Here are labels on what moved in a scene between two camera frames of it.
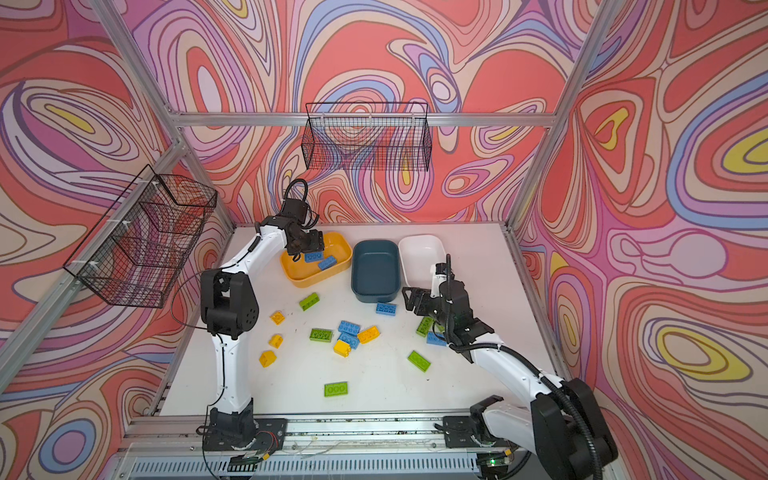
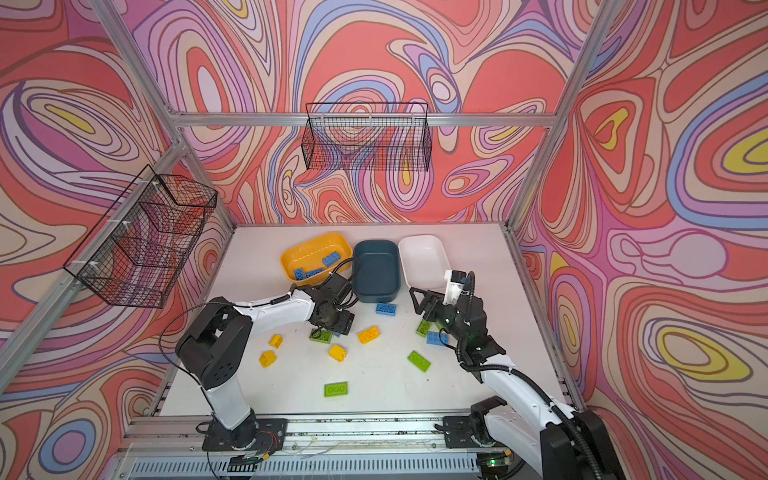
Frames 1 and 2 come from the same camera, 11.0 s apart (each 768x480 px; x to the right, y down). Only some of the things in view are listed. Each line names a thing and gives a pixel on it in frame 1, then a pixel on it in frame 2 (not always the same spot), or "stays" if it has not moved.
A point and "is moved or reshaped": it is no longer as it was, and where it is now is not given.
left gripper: (317, 242) -> (346, 324)
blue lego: (437, 339) stays
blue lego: (386, 309) stays
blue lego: (349, 328) is moved or reshaped
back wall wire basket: (372, 136) stays
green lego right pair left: (424, 326) stays
